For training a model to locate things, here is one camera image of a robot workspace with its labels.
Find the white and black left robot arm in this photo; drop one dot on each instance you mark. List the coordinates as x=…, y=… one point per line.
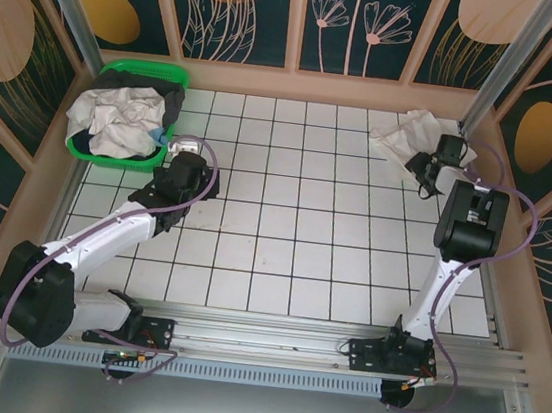
x=100, y=240

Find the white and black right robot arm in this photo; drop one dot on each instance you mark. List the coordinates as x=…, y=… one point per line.
x=438, y=297

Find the light blue garment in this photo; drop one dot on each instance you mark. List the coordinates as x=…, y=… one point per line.
x=159, y=137

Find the dark grey t-shirt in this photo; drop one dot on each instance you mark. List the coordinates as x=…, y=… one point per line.
x=173, y=103

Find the crumpled white t-shirt pile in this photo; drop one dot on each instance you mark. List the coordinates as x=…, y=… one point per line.
x=115, y=121

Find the navy garment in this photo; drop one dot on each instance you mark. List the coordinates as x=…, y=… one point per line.
x=80, y=142

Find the green plastic laundry basket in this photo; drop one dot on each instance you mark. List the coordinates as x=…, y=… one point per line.
x=137, y=67

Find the yellow power connector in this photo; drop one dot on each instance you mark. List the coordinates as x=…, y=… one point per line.
x=142, y=361
x=407, y=385

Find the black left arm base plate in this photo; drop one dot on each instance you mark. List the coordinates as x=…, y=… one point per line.
x=159, y=333

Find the aluminium mounting rail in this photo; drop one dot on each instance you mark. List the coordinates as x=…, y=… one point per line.
x=259, y=340

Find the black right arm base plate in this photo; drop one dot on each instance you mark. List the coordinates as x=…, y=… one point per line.
x=363, y=358

